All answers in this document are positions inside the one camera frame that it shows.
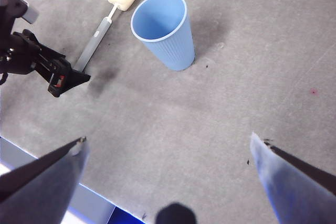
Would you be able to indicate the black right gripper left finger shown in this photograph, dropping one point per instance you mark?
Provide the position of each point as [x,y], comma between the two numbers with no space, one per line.
[39,195]

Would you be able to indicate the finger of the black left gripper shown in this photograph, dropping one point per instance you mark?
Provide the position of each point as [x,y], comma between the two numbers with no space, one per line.
[72,79]

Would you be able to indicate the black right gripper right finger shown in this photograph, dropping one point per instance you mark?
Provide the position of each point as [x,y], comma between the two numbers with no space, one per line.
[294,195]

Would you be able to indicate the blue ribbed plastic cup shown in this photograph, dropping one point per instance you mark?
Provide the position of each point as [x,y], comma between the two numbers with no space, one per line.
[173,48]

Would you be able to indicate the pale grey left wrist camera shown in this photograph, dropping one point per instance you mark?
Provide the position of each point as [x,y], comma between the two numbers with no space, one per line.
[32,15]

